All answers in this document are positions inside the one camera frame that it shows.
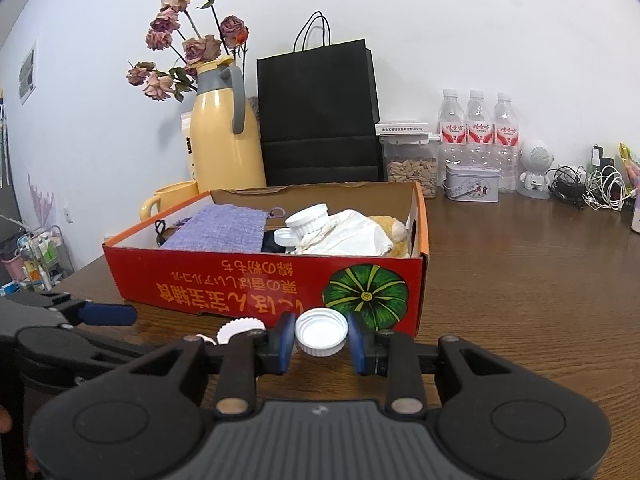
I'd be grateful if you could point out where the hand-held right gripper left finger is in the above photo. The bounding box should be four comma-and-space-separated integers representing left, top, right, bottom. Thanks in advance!
127, 311, 297, 416

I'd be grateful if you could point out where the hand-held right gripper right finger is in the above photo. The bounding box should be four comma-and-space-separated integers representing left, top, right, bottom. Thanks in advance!
346, 313, 506, 416

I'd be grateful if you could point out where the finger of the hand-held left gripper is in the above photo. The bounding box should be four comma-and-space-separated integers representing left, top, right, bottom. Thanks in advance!
50, 301, 139, 327
92, 335, 167, 367

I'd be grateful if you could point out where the white ribbed jar cap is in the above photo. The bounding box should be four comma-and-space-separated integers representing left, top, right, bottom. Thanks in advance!
294, 308, 350, 358

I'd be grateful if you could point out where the orange cardboard box pumpkin print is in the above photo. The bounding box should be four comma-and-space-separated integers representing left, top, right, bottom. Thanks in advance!
102, 181, 431, 338

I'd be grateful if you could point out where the black hair clip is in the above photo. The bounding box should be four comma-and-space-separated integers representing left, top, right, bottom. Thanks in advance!
154, 219, 181, 248

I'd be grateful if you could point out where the navy blue pouch case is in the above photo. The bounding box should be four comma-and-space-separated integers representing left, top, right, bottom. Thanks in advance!
260, 230, 301, 256

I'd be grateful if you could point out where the white and yellow plush toy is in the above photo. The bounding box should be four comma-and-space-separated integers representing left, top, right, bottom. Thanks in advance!
369, 215, 410, 258

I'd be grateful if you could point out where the white cloth bag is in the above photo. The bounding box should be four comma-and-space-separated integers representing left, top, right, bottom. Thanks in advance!
294, 208, 396, 257

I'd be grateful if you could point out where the translucent white plastic jar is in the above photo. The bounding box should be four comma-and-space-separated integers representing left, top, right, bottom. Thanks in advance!
285, 203, 331, 241

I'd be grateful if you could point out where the purple cloth pouch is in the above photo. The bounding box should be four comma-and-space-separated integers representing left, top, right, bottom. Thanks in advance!
161, 203, 286, 253

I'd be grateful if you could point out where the white scalloped jar cap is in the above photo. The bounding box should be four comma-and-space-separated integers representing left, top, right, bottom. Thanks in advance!
216, 318, 267, 347

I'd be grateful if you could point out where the metal storage cart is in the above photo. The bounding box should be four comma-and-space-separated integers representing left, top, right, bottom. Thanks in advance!
0, 225, 76, 293

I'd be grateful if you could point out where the yellow mug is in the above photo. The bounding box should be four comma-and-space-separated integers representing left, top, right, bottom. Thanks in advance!
139, 180, 201, 222

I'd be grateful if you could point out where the clear seed container white lid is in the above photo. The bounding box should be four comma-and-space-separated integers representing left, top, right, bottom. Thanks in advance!
375, 121, 440, 200

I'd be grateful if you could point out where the white carton with black print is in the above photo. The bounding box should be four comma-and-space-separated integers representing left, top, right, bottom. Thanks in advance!
180, 112, 198, 181

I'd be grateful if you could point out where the grey printed tin box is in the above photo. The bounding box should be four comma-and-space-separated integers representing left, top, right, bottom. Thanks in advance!
444, 162, 501, 204

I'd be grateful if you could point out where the yellow thermos jug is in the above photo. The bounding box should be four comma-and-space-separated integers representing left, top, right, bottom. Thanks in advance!
190, 58, 267, 193

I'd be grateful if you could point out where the clear water bottle red label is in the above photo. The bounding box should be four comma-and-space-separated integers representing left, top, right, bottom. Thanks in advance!
438, 88, 467, 166
466, 90, 495, 167
494, 92, 522, 193

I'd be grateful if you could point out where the black paper bag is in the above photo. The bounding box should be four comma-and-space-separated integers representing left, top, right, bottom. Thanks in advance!
256, 11, 385, 187

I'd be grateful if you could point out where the white robot-shaped speaker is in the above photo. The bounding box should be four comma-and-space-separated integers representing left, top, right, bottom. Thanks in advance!
516, 138, 553, 200

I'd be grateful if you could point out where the dried rose bouquet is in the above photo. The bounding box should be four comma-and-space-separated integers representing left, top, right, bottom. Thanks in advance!
125, 0, 251, 103

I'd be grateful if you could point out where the yellow green snack packet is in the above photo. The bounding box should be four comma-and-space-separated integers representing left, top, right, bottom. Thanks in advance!
618, 142, 640, 181

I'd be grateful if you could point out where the purple wall sticker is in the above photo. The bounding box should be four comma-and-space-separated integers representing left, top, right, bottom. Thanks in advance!
27, 172, 56, 226

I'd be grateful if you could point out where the wall poster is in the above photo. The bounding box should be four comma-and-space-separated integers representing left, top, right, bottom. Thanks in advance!
17, 40, 40, 106

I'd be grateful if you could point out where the black cable tangle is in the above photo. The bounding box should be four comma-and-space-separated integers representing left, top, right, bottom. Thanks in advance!
547, 165, 593, 208

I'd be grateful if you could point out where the white cable tangle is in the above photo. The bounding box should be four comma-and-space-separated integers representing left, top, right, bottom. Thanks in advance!
582, 165, 633, 211

